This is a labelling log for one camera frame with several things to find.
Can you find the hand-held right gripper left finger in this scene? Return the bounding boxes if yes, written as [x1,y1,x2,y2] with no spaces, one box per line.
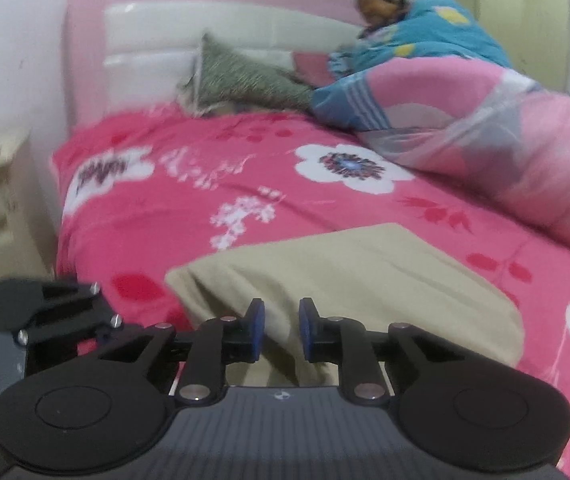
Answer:
[97,298,266,405]

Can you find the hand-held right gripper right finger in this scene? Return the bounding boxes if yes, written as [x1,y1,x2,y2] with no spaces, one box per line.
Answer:
[299,297,466,405]

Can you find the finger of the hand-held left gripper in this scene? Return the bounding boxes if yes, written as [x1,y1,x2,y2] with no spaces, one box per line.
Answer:
[17,280,123,346]

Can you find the beige pants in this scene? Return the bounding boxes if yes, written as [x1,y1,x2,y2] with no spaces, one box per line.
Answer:
[165,222,525,388]

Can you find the pink floral bed sheet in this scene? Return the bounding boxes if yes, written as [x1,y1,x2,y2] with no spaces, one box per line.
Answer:
[50,102,570,480]

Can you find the green patterned pillow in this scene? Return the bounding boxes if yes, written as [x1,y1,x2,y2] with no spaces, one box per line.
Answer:
[177,32,316,118]

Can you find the pink grey floral quilt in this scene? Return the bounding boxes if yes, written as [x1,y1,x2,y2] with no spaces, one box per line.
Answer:
[310,55,570,266]

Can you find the white pink headboard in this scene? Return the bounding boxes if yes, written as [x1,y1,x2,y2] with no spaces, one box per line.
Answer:
[62,0,366,136]

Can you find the pale yellow wardrobe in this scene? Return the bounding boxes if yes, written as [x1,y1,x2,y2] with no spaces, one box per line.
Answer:
[435,0,570,96]

